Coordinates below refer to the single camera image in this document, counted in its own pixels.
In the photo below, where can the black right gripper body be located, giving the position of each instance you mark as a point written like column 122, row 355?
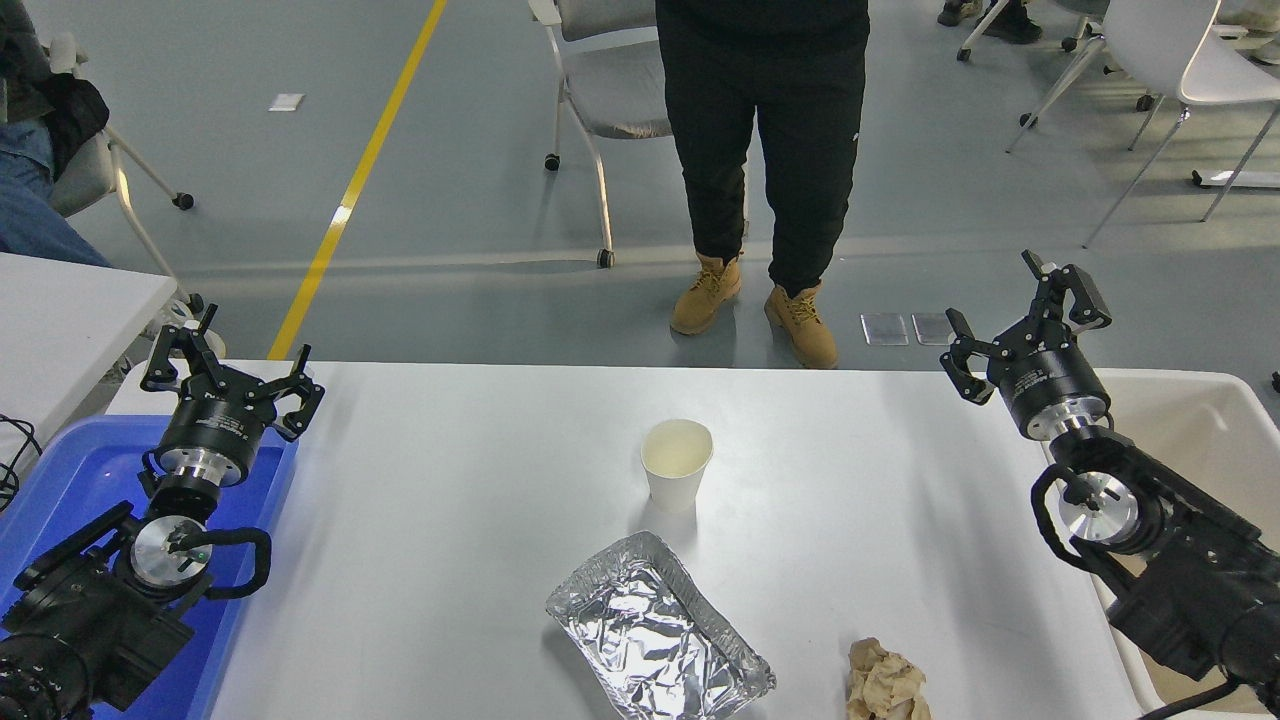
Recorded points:
column 1050, row 385

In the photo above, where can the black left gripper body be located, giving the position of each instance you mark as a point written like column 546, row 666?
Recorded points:
column 215, row 425

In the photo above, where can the white paper cup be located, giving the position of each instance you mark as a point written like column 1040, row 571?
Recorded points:
column 677, row 485

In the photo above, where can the foil tray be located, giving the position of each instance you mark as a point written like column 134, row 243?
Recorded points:
column 650, row 630

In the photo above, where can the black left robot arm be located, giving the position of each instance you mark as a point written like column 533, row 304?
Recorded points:
column 90, row 620

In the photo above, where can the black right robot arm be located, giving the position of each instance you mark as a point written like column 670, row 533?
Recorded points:
column 1190, row 590

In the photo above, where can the metal floor plate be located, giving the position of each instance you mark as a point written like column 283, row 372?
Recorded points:
column 885, row 330
column 930, row 330

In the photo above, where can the blue plastic tray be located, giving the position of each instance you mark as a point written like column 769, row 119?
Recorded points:
column 90, row 470

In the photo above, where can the white side table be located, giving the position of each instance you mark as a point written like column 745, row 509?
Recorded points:
column 70, row 320

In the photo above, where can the large pale plastic bin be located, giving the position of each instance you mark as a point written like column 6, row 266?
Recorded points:
column 1200, row 420

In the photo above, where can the white flat stand base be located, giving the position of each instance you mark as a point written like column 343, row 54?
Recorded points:
column 1235, row 178

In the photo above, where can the white-framed wheeled chair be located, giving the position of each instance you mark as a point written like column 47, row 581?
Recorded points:
column 85, row 170

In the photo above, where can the person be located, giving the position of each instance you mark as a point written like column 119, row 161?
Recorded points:
column 1010, row 25
column 760, row 120
column 25, row 210

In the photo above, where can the white plastic shell chair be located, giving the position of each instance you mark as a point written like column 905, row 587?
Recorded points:
column 1160, row 40

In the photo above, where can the white-legged wheeled chair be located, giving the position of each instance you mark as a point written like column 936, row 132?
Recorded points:
column 1080, row 8

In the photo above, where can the crumpled tan paper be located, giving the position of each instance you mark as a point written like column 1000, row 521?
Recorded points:
column 885, row 685

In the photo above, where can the grey padded wheeled chair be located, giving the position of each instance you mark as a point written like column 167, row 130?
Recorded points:
column 620, row 100

